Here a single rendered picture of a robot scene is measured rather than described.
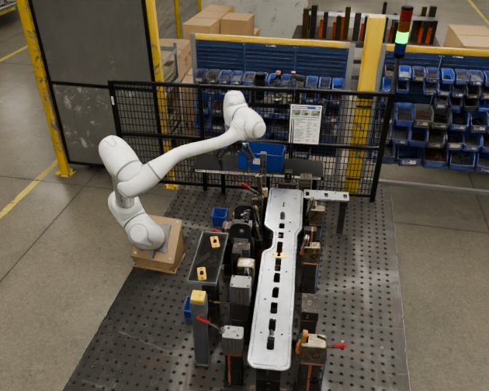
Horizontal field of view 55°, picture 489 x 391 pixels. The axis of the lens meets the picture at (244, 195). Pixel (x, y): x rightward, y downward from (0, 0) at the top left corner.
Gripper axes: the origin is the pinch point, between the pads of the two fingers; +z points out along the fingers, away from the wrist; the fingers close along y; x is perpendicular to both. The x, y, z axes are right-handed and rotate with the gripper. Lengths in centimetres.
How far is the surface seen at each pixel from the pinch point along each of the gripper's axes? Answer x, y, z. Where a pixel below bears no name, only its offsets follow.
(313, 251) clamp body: -8, 44, 44
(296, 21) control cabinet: 670, 17, 92
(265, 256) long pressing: -13, 18, 46
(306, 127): 90, 37, 18
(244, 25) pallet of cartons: 458, -50, 48
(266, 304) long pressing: -47, 21, 46
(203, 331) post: -63, -6, 51
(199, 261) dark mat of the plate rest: -38, -12, 30
